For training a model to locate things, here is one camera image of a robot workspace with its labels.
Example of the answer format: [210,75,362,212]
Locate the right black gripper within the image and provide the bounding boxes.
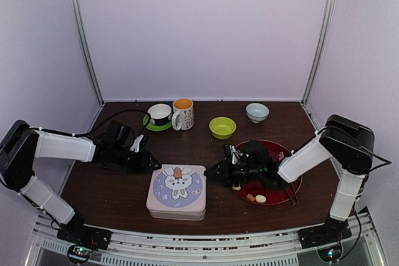
[204,159,263,188]

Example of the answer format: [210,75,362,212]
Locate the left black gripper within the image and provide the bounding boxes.
[112,145,161,174]

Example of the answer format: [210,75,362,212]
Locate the bunny tin lid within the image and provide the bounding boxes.
[146,164,206,214]

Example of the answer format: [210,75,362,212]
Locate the silver divided tin box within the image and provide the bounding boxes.
[149,209,206,221]

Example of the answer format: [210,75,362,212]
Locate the pink metal tongs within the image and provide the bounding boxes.
[279,151,298,207]

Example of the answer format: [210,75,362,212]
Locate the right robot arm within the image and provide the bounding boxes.
[204,115,375,242]

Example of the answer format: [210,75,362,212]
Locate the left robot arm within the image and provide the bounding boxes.
[1,120,161,244]

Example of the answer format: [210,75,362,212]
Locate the tan striped chocolate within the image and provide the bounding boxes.
[246,194,255,202]

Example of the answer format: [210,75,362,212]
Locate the white round swirl chocolate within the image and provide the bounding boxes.
[255,194,267,204]

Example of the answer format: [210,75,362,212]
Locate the green saucer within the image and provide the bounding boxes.
[143,113,174,131]

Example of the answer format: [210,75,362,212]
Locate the lime green bowl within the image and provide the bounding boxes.
[209,116,236,140]

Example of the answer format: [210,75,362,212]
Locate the white and navy cup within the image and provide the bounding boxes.
[147,103,172,126]

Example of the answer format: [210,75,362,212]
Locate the patterned mug yellow inside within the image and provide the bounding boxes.
[171,98,195,131]

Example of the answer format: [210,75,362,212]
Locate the round red tray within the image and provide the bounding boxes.
[233,140,303,206]

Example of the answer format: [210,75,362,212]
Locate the pale blue bowl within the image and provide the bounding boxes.
[246,103,269,123]

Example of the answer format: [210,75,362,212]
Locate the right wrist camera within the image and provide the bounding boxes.
[223,144,243,164]

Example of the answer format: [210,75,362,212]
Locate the left black cable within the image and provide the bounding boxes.
[31,109,153,138]

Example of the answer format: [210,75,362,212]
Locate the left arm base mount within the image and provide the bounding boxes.
[57,226,112,265]

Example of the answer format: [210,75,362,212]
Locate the metal front rail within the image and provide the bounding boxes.
[25,221,388,265]

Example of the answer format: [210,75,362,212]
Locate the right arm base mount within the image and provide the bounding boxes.
[298,225,352,263]

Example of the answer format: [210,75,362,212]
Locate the right aluminium frame post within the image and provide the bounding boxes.
[300,0,340,107]

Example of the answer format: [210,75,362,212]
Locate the aluminium frame post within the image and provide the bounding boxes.
[64,0,104,105]
[300,0,340,107]

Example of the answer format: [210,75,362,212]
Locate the left aluminium frame post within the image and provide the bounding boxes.
[64,0,104,105]

